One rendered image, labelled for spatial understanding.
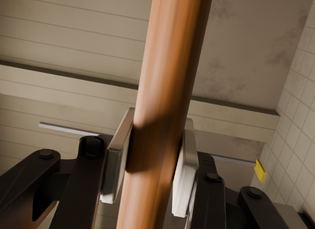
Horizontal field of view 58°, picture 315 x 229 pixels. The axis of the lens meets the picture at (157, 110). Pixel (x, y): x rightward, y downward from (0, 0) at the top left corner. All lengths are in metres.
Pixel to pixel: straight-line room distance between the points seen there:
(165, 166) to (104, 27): 2.80
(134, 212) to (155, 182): 0.02
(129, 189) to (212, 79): 2.79
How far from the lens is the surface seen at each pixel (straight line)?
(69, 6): 3.03
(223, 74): 2.95
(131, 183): 0.17
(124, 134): 0.15
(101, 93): 2.89
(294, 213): 2.31
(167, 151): 0.16
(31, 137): 3.57
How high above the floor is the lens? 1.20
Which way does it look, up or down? level
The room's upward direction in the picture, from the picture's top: 80 degrees counter-clockwise
